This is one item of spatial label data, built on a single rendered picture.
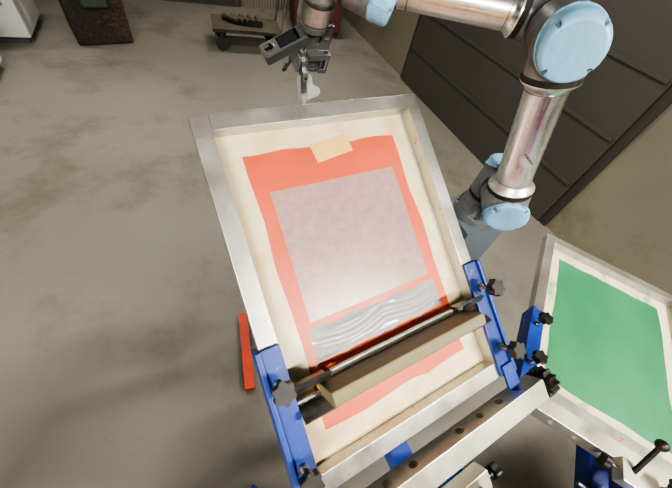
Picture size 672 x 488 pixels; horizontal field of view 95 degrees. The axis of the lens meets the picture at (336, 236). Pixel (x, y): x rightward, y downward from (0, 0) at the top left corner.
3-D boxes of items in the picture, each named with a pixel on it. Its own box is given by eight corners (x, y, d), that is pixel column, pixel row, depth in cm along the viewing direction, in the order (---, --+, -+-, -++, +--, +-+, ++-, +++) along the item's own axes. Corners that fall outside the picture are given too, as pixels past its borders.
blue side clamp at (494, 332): (447, 266, 86) (467, 264, 79) (460, 261, 88) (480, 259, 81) (482, 371, 84) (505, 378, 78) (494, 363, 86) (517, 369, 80)
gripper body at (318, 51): (325, 76, 81) (339, 31, 71) (295, 78, 78) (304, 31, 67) (314, 55, 83) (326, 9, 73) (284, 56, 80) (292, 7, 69)
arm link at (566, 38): (515, 205, 98) (605, -13, 59) (523, 239, 88) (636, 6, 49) (475, 202, 101) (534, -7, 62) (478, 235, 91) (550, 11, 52)
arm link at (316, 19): (307, 11, 63) (293, -16, 66) (303, 32, 67) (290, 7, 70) (339, 12, 66) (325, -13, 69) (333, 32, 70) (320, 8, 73)
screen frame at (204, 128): (188, 124, 64) (187, 114, 61) (406, 101, 88) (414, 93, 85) (301, 496, 61) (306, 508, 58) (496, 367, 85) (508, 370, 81)
